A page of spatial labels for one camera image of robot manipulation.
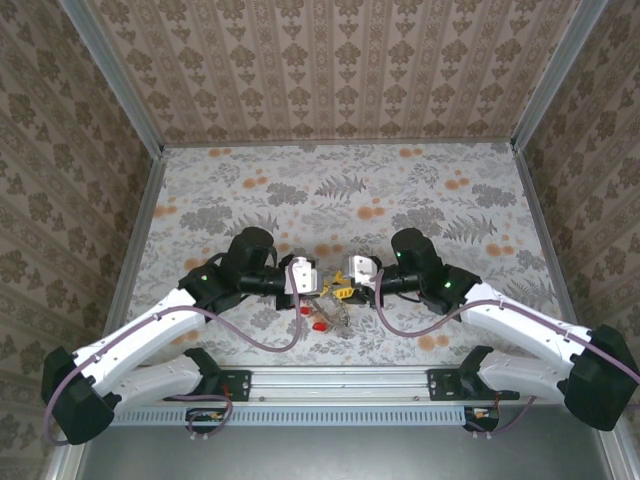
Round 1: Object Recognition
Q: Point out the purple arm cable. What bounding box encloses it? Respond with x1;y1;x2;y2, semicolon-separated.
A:
44;259;302;446
374;269;640;435

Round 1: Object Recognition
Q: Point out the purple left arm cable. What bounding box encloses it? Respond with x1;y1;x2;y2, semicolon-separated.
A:
44;259;302;446

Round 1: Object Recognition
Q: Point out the grey metal sheet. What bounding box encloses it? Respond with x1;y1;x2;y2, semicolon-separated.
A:
79;424;616;480

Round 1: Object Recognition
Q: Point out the thin aluminium table rail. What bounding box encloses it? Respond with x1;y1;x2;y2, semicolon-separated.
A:
162;138;516;150

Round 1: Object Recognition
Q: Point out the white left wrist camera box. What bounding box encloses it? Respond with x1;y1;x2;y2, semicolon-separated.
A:
282;255;320;296

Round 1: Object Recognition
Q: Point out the floral patterned table cover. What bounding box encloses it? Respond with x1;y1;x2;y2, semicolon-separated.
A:
107;142;581;369

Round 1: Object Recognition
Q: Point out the aluminium table side rail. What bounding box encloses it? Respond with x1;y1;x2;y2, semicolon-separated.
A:
512;144;581;331
102;147;169;326

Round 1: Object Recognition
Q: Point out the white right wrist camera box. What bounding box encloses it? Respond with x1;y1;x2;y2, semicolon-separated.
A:
347;254;380;291

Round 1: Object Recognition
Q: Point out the white slotted cable duct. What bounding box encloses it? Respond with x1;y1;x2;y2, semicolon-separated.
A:
112;405;501;427

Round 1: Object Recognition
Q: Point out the aluminium corner post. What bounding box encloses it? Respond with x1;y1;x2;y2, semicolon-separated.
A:
57;0;166;156
509;0;611;151

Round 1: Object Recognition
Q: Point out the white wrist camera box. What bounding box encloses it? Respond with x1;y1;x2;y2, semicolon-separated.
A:
282;255;320;296
347;254;380;291

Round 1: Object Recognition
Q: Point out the metal keyring with keys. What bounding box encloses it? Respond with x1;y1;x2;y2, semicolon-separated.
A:
310;294;352;327

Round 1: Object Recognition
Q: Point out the aluminium frame bar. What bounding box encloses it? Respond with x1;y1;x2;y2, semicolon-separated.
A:
599;428;639;480
45;442;86;480

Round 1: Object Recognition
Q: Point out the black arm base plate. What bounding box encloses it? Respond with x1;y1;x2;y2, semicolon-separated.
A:
164;368;251;402
427;368;521;402

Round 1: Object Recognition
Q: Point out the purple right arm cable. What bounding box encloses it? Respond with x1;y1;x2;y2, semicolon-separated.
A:
374;269;640;435

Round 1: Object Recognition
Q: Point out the aluminium mounting rail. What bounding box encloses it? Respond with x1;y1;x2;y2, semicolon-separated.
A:
119;364;571;405

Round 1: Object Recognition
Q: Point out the black wiring connector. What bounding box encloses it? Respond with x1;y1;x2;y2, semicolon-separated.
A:
463;406;502;433
185;407;227;435

